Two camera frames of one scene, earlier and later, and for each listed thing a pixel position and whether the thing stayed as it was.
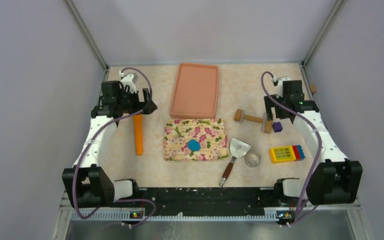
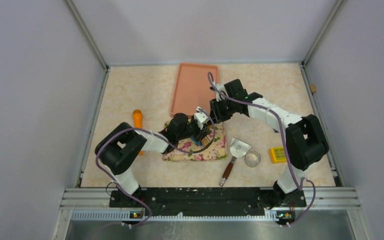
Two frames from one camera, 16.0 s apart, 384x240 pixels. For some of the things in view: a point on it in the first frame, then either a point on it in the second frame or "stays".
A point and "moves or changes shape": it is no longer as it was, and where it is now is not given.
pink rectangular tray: (195, 92) stays
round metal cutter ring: (252, 160) stays
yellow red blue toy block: (286, 154) stays
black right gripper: (269, 104) to (215, 113)
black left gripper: (146, 106) to (204, 132)
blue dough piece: (194, 145) moves or changes shape
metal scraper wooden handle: (238, 149) stays
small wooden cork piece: (312, 88) stays
